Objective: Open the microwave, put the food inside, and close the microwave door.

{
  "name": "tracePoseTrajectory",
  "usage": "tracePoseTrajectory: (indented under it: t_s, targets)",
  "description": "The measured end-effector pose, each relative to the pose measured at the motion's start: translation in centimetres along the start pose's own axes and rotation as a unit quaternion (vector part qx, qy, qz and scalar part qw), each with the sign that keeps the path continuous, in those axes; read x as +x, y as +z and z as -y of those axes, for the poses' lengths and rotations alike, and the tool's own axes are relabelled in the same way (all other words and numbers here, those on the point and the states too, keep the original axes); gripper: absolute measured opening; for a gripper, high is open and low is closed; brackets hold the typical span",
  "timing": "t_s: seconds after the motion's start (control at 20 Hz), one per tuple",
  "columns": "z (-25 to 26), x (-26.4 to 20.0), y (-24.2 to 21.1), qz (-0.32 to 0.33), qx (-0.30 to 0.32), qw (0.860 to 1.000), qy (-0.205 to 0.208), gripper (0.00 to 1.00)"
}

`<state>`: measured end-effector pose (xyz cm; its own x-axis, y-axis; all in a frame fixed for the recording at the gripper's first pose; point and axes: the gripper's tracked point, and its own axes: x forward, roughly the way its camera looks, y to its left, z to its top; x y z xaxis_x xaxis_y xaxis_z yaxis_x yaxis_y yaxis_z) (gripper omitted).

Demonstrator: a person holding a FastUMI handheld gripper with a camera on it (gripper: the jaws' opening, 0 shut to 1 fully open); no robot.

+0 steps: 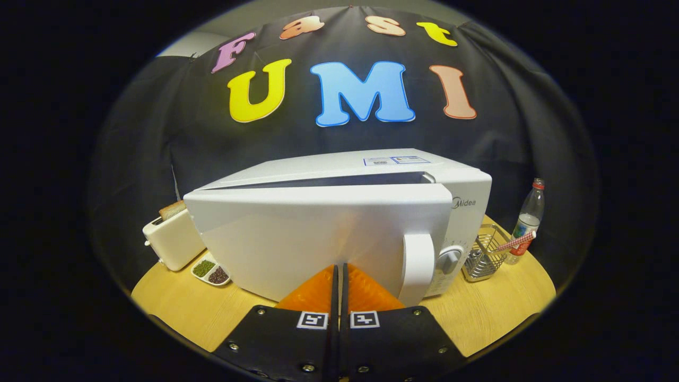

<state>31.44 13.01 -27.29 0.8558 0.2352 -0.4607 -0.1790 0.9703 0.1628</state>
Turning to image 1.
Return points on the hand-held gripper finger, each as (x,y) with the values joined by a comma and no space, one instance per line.
(333,329)
(345,339)

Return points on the white toaster oven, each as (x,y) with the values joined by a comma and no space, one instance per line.
(318,239)

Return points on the cream pop-up toaster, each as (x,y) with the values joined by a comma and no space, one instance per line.
(172,243)

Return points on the white divided bean dish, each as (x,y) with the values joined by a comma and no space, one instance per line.
(210,270)

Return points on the toast bread slice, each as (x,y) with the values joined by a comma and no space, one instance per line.
(172,210)

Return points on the clear plastic water bottle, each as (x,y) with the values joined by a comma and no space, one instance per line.
(530,212)

